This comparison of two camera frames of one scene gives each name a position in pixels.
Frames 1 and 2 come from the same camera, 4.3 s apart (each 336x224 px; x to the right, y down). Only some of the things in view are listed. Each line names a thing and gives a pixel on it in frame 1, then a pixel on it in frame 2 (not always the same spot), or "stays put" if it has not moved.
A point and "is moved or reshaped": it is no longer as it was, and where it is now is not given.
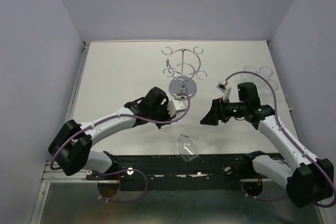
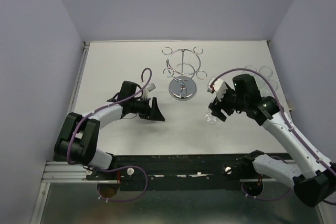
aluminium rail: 53,176 stays put
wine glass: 187,147 is moved or reshaped
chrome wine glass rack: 182,65 stays put
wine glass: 265,72 stays put
